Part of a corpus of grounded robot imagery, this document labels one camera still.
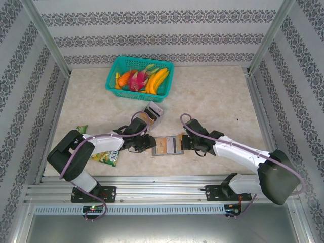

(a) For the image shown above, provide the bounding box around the brown print card stack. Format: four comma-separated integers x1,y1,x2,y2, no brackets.
141,112,155,132

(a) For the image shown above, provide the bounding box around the teal plastic basket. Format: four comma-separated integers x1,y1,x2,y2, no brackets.
105,55,175,104

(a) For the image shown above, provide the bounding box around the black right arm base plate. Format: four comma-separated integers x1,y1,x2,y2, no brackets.
205,184,252,203

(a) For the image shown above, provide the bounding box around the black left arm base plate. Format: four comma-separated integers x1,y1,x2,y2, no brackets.
70,186,117,203

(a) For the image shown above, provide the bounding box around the aluminium frame post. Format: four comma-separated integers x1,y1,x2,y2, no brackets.
248,0,296,76
21,0,71,78

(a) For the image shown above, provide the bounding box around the yellow banana bunch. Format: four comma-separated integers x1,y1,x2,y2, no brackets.
145,67,170,96

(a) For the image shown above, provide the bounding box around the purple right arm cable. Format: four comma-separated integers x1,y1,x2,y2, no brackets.
179,113,306,220

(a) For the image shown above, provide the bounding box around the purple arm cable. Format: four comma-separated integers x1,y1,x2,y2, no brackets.
59,111,150,222
179,113,306,220

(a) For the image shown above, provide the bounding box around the grey metal panel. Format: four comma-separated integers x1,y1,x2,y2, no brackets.
15,202,312,243

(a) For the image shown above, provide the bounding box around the aluminium mounting rail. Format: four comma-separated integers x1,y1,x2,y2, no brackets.
24,174,301,203

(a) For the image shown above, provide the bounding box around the grey slotted cable duct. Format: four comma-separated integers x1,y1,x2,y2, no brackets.
34,204,226,215

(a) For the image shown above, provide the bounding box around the clear acrylic card holder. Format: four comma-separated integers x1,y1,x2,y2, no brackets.
141,101,165,133

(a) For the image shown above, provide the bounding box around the aluminium side rail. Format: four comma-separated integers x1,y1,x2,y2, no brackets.
34,74,71,185
247,68,289,183

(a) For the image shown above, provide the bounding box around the pink dragon fruit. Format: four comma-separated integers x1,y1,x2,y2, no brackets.
128,64,155,92

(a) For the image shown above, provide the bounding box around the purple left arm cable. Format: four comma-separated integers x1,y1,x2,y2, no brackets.
59,111,150,222

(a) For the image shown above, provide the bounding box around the green yellow snack bag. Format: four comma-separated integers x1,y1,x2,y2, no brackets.
90,149,119,167

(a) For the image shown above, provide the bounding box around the orange fruit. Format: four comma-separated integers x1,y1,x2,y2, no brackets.
117,72,132,87

